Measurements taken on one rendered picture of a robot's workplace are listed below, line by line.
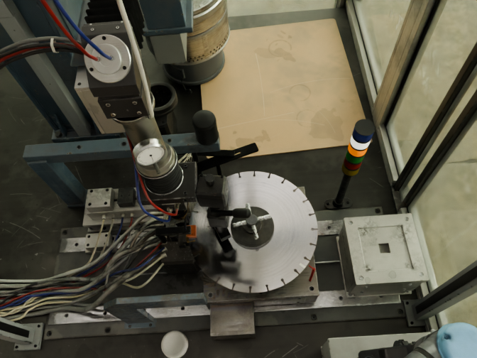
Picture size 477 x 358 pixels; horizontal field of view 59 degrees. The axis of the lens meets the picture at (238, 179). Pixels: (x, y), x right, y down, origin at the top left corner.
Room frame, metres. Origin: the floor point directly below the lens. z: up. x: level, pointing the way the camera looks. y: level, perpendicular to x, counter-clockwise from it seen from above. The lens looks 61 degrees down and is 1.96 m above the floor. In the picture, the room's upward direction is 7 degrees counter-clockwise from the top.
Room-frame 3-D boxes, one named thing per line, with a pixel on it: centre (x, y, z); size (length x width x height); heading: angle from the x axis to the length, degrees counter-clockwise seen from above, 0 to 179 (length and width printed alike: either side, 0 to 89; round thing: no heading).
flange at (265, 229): (0.40, -0.02, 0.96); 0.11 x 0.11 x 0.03
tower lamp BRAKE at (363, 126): (0.53, -0.30, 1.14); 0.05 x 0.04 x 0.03; 177
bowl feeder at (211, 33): (1.18, 0.12, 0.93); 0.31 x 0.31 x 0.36
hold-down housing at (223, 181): (0.38, 0.05, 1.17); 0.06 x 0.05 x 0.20; 78
